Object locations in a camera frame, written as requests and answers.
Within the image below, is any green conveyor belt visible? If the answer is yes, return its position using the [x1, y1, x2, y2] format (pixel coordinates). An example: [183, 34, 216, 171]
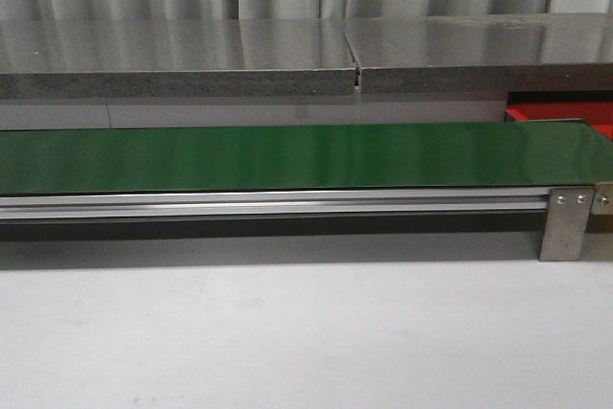
[1, 121, 612, 195]

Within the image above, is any grey stone countertop left slab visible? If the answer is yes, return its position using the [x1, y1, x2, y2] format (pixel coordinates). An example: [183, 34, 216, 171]
[1, 19, 356, 99]

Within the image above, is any grey stone countertop slab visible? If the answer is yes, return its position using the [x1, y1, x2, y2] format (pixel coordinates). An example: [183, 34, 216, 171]
[1, 19, 356, 99]
[344, 13, 612, 94]

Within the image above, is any grey stone countertop right slab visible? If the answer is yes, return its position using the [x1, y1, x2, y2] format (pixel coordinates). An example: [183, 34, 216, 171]
[344, 13, 612, 94]

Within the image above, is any red plastic tray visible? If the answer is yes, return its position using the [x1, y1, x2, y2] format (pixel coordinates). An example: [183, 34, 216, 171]
[506, 102, 612, 139]

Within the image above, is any aluminium conveyor frame rail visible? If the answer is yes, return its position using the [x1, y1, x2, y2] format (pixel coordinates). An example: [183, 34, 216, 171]
[1, 187, 551, 221]

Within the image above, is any steel conveyor leg bracket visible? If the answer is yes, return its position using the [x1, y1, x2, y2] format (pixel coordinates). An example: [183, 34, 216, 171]
[539, 187, 594, 261]

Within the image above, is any steel conveyor end bracket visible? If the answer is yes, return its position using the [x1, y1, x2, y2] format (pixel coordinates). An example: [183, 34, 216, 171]
[591, 181, 613, 216]

